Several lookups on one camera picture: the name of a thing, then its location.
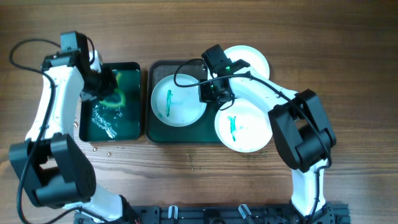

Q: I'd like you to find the green yellow scrub sponge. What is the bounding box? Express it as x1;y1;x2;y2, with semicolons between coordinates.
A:
99;72;126;109

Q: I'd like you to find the white plate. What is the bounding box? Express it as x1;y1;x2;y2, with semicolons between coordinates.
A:
215;98;272;153
224;45;270;81
150;75;206;127

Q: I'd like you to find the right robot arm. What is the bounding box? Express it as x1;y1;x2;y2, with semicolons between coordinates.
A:
199;45;336;222

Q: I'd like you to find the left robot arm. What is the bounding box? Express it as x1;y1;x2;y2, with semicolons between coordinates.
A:
9;31;141;223

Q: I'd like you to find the black water basin tray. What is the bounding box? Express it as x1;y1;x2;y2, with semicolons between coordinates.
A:
79;62;141;142

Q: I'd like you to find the dark brown serving tray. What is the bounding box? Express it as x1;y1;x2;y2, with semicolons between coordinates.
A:
145;60;221;144

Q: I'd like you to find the right black cable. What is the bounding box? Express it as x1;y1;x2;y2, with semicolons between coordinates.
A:
173;58;332;218

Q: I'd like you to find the black cable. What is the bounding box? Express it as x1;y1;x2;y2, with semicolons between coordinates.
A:
173;58;332;218
8;37;94;224

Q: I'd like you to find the left black cable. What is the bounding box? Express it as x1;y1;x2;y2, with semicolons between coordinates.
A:
8;37;94;224

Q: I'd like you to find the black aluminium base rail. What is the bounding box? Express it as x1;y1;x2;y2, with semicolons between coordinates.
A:
73;203;351;224

